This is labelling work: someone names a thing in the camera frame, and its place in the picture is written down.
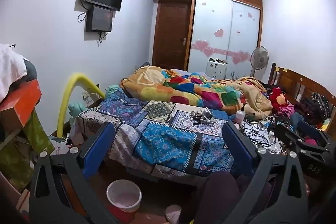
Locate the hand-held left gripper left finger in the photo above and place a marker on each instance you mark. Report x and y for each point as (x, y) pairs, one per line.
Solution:
(98, 146)

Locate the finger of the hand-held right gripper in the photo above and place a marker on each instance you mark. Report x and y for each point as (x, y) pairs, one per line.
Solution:
(284, 134)
(311, 130)

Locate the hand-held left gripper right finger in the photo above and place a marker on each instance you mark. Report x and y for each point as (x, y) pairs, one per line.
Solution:
(239, 146)

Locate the pile of clothes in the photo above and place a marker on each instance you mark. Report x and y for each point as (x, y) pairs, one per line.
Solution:
(307, 108)

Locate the white pump bottle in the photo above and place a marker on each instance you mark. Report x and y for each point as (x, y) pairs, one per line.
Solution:
(240, 116)

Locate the red plush toy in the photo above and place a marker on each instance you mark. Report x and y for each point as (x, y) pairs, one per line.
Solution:
(275, 96)

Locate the teal plush toy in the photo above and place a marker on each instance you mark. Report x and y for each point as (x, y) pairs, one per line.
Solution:
(75, 109)

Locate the black card with coloured stripes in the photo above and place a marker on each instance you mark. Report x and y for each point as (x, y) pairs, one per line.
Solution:
(197, 123)

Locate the person's dark trouser leg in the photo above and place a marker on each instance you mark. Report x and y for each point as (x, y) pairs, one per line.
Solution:
(220, 195)

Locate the wooden headboard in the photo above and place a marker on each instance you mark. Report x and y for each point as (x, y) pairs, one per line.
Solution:
(291, 82)

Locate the white tape roll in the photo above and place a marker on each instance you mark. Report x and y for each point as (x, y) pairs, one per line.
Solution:
(194, 113)

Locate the white plastic bucket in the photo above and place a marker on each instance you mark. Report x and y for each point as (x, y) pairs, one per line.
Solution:
(123, 196)

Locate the teal pillow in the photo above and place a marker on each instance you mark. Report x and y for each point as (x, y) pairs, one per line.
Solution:
(113, 90)

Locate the blue patchwork bedsheet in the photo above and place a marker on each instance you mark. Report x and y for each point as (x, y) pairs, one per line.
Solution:
(162, 140)

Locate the yellow foam tube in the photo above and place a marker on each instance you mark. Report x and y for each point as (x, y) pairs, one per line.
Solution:
(67, 90)

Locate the small white cabinet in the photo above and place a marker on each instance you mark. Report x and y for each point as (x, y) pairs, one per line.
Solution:
(216, 69)

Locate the standing fan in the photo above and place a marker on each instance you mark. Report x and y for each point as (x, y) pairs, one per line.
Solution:
(258, 56)

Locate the green bag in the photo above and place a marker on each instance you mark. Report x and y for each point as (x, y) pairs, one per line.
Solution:
(15, 161)

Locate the orange box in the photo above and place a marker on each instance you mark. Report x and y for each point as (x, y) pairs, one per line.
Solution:
(25, 100)

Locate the colourful patch blanket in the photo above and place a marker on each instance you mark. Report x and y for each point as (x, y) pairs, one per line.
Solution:
(168, 87)

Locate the pink slipper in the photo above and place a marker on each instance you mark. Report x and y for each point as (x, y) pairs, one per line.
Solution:
(173, 213)

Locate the white cloth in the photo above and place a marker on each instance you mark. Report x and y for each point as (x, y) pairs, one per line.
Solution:
(10, 69)

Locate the brown wooden door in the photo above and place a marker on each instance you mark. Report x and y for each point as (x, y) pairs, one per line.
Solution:
(170, 35)

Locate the wooden wardrobe with sliding doors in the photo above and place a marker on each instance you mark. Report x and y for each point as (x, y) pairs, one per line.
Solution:
(210, 16)

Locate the wall socket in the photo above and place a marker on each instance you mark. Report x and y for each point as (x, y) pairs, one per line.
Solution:
(86, 96)

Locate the small black wall monitor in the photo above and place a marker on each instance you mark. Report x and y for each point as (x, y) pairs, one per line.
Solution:
(99, 19)

